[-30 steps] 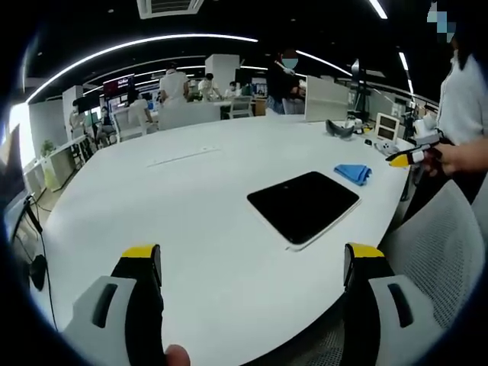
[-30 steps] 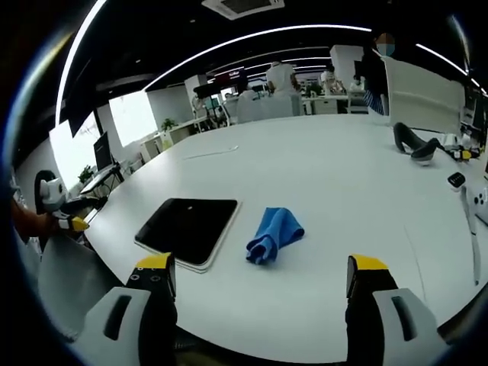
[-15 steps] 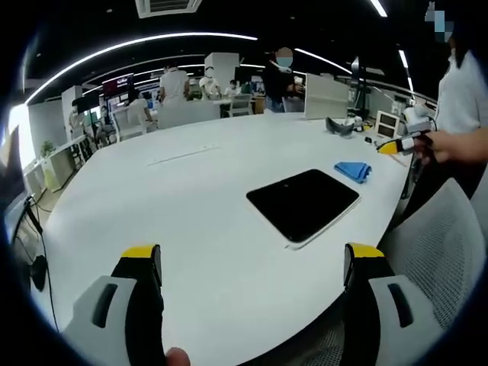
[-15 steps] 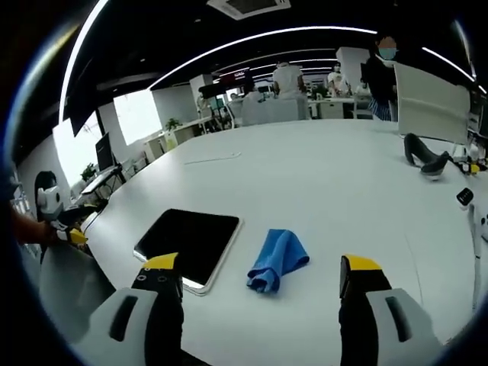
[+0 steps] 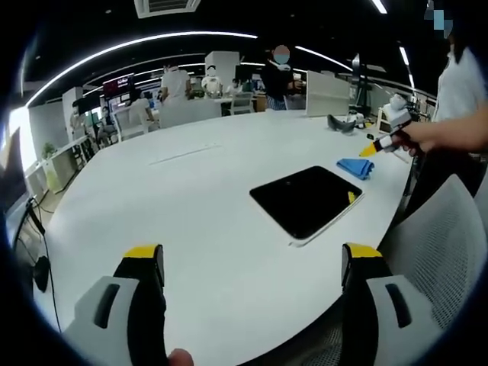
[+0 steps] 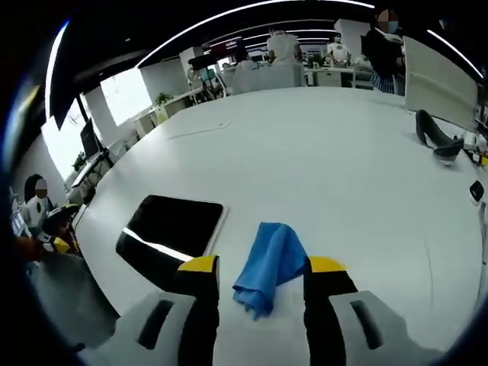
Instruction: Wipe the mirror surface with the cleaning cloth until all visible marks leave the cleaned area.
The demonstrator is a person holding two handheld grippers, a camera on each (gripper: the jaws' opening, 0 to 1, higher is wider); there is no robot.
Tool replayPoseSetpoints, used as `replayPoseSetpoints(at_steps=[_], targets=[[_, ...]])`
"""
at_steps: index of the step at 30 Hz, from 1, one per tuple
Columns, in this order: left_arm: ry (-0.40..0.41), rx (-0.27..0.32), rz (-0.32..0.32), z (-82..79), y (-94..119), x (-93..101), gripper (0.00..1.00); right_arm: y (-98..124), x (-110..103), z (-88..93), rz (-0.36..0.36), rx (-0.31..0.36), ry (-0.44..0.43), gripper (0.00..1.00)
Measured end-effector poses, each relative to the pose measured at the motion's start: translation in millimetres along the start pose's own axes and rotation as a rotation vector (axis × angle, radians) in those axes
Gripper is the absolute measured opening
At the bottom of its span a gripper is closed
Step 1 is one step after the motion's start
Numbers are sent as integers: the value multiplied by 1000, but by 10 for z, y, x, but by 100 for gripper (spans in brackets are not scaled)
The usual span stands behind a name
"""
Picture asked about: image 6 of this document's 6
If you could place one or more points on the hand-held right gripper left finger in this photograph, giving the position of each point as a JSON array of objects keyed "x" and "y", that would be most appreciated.
[{"x": 198, "y": 305}]

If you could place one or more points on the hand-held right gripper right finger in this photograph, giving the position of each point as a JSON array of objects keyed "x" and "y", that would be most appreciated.
[{"x": 324, "y": 305}]

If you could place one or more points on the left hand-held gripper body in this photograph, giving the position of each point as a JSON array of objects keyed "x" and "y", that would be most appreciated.
[{"x": 35, "y": 215}]

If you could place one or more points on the blue cleaning cloth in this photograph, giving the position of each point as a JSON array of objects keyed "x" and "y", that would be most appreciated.
[{"x": 270, "y": 263}]

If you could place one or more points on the black tablet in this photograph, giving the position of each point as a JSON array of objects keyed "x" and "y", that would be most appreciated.
[{"x": 171, "y": 225}]

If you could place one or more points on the person's left hand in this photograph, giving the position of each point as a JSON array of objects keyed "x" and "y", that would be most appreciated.
[{"x": 28, "y": 248}]

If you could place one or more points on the green potted plant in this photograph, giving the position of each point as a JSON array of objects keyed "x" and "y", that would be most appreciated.
[
  {"x": 163, "y": 99},
  {"x": 79, "y": 162}
]

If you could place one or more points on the black monitor on stand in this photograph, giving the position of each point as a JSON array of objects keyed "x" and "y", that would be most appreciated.
[{"x": 90, "y": 141}]

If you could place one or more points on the black curved object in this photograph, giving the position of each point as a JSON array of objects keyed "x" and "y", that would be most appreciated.
[{"x": 432, "y": 131}]

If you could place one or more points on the yellow small items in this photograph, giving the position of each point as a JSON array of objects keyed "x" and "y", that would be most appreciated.
[{"x": 481, "y": 156}]

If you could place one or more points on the dark red sign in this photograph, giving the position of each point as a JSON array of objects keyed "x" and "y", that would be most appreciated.
[{"x": 228, "y": 44}]

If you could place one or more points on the white-backed computer monitor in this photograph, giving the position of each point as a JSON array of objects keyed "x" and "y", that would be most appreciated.
[{"x": 438, "y": 84}]

